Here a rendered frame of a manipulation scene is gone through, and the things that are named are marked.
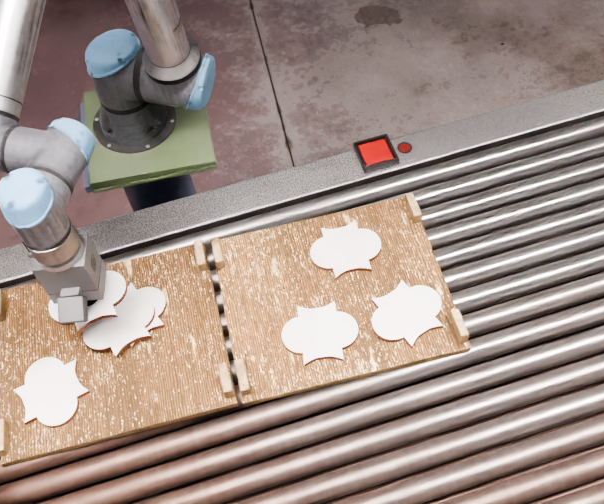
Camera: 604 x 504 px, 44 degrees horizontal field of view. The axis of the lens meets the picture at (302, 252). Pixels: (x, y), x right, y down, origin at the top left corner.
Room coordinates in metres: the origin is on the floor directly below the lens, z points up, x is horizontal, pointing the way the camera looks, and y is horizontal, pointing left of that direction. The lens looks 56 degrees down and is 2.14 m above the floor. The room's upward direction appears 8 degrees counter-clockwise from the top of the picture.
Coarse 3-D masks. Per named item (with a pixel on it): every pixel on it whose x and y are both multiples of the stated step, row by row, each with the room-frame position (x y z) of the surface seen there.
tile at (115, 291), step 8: (112, 272) 0.75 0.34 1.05; (112, 280) 0.73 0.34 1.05; (120, 280) 0.73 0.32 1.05; (112, 288) 0.71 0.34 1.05; (120, 288) 0.71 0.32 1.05; (104, 296) 0.70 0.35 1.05; (112, 296) 0.70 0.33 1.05; (120, 296) 0.69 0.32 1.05; (56, 304) 0.70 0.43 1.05; (96, 304) 0.68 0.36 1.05; (104, 304) 0.68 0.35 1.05; (112, 304) 0.68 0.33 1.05; (56, 312) 0.68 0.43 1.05; (88, 312) 0.67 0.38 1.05; (96, 312) 0.67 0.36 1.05; (104, 312) 0.67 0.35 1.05; (112, 312) 0.66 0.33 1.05; (56, 320) 0.66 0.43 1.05; (88, 320) 0.65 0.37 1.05; (96, 320) 0.66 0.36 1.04; (80, 328) 0.64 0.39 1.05
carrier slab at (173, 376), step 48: (192, 288) 0.76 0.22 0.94; (0, 336) 0.71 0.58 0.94; (48, 336) 0.70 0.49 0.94; (192, 336) 0.66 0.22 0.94; (0, 384) 0.61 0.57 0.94; (96, 384) 0.59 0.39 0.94; (144, 384) 0.57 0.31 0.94; (192, 384) 0.56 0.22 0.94; (48, 432) 0.51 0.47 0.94; (96, 432) 0.50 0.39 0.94
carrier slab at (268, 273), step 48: (240, 240) 0.85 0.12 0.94; (288, 240) 0.84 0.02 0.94; (384, 240) 0.81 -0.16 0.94; (240, 288) 0.74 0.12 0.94; (288, 288) 0.73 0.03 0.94; (336, 288) 0.71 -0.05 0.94; (384, 288) 0.70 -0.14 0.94; (432, 288) 0.69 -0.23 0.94; (240, 336) 0.64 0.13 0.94; (432, 336) 0.59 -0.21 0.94; (288, 384) 0.54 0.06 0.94
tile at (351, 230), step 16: (352, 224) 0.85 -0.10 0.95; (320, 240) 0.82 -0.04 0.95; (336, 240) 0.81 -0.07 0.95; (352, 240) 0.81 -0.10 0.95; (368, 240) 0.80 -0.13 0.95; (320, 256) 0.78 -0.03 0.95; (336, 256) 0.78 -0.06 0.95; (352, 256) 0.77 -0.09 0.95; (368, 256) 0.77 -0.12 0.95; (336, 272) 0.74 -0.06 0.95
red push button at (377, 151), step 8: (368, 144) 1.06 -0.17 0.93; (376, 144) 1.06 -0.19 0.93; (384, 144) 1.05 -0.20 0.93; (360, 152) 1.04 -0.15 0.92; (368, 152) 1.04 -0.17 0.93; (376, 152) 1.03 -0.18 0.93; (384, 152) 1.03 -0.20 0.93; (368, 160) 1.02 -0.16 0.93; (376, 160) 1.01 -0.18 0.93; (384, 160) 1.01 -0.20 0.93
